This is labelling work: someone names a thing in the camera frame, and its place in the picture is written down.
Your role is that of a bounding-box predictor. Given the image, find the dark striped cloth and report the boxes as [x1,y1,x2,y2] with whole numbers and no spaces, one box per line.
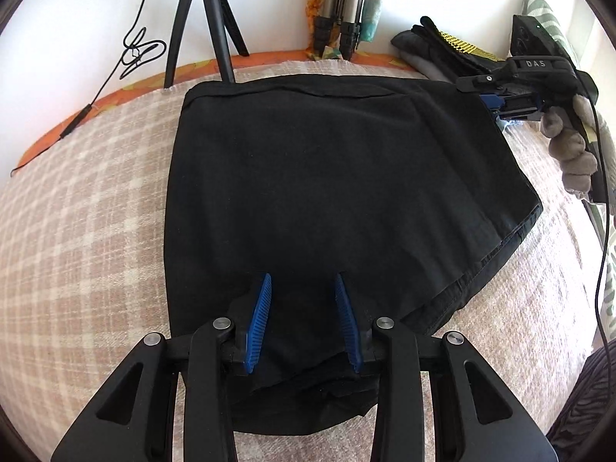
[546,341,616,462]

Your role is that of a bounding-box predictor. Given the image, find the orange fringed cloth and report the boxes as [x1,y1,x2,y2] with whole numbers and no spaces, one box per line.
[304,0,330,59]

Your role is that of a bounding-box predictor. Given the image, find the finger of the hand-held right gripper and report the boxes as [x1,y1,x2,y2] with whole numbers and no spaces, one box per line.
[455,72,513,110]
[493,105,547,122]

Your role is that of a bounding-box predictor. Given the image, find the beige checked bedspread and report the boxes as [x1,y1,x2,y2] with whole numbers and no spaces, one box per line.
[0,60,612,462]

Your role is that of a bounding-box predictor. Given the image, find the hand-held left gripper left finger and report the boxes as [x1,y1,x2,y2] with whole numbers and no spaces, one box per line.
[50,272,273,462]

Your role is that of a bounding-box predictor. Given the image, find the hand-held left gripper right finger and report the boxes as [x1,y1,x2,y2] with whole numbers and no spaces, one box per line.
[333,272,556,462]

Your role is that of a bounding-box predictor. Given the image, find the small black tripod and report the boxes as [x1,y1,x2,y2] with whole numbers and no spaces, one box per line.
[164,0,250,89]

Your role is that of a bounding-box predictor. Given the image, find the person's right hand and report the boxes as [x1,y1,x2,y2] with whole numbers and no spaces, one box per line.
[539,94,600,198]

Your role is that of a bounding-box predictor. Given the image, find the colourful floral scarf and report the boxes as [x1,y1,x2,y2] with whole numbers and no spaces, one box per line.
[361,0,398,44]

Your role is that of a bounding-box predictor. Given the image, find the folded grey garment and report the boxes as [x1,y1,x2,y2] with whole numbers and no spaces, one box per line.
[391,29,458,82]

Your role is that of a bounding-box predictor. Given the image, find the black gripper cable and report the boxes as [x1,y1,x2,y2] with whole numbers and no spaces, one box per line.
[588,82,616,353]

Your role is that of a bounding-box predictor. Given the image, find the black pants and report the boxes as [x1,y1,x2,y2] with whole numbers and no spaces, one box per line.
[164,74,544,436]

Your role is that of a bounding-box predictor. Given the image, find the folded silver tripod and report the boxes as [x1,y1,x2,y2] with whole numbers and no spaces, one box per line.
[313,0,369,61]

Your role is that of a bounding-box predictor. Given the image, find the black ring light cable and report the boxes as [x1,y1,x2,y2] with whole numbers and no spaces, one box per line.
[12,0,169,174]

